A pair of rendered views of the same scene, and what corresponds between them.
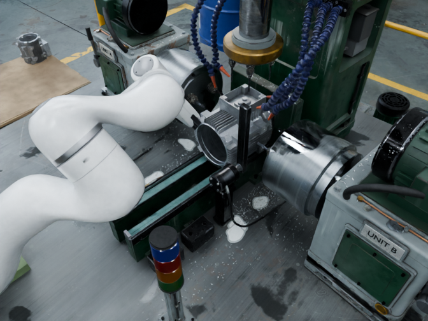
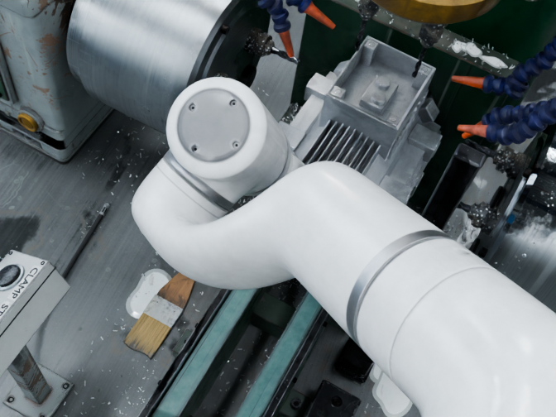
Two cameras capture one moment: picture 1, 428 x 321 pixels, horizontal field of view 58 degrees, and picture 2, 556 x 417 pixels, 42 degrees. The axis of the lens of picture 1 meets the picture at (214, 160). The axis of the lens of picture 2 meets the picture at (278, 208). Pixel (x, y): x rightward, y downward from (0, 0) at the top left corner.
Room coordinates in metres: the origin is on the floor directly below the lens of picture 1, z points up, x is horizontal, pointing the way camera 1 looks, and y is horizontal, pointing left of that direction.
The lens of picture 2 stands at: (0.53, 0.29, 1.83)
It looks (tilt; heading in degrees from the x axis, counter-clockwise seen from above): 59 degrees down; 331
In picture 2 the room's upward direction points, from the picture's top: 11 degrees clockwise
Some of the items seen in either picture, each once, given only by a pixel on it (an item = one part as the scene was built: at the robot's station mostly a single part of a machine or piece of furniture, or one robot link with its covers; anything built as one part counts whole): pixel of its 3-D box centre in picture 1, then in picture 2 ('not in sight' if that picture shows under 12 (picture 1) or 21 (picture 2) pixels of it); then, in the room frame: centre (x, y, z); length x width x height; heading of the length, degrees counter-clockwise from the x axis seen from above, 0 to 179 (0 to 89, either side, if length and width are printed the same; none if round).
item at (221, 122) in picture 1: (232, 132); (349, 160); (1.01, -0.07, 1.02); 0.20 x 0.19 x 0.19; 131
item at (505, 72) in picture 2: (267, 118); (395, 92); (1.14, -0.21, 0.97); 0.30 x 0.11 x 0.34; 42
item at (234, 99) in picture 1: (242, 105); (376, 98); (1.04, -0.10, 1.11); 0.12 x 0.11 x 0.07; 131
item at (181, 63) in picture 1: (176, 80); (145, 28); (1.29, 0.15, 1.04); 0.37 x 0.25 x 0.25; 42
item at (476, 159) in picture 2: (242, 140); (434, 218); (0.85, -0.09, 1.12); 0.04 x 0.03 x 0.26; 132
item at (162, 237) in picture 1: (171, 285); not in sight; (0.45, 0.11, 1.01); 0.08 x 0.08 x 0.42; 42
